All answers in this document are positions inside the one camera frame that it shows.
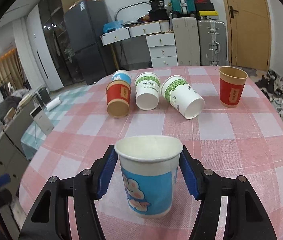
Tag blue bunny paper cup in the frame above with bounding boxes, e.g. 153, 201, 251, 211
114, 135, 183, 218

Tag upright red paper cup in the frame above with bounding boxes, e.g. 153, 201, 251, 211
219, 66, 248, 108

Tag red paper cup lying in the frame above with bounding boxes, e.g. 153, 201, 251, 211
106, 80, 131, 118

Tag green white cup right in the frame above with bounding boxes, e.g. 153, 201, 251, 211
160, 75, 205, 120

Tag green white cup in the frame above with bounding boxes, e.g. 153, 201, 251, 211
160, 75, 205, 120
135, 72, 160, 111

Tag small blue paper cup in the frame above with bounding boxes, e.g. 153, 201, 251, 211
112, 70, 132, 85

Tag green white cup middle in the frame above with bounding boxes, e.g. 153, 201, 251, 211
135, 72, 160, 111

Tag grey low cabinet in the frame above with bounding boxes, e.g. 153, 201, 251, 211
0, 100, 40, 196

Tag pink checkered tablecloth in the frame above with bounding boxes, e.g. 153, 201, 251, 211
19, 66, 283, 239

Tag white power bank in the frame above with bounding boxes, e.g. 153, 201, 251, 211
30, 106, 54, 136

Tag white desk with drawers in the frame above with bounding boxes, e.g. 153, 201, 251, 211
100, 20, 178, 68

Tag silver aluminium suitcase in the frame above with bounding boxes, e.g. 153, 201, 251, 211
198, 20, 227, 66

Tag glass display cabinet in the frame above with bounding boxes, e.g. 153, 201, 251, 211
26, 0, 84, 91

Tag beige suitcase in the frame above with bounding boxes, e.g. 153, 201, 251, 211
172, 17, 201, 66

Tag dark grey refrigerator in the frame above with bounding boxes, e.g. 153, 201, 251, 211
64, 0, 116, 85

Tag blue plastic bag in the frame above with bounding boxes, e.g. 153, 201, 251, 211
103, 20, 124, 34

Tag wooden door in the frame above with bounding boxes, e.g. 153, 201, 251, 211
223, 0, 271, 71

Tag stacked shoe boxes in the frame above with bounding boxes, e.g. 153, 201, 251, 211
193, 0, 219, 20

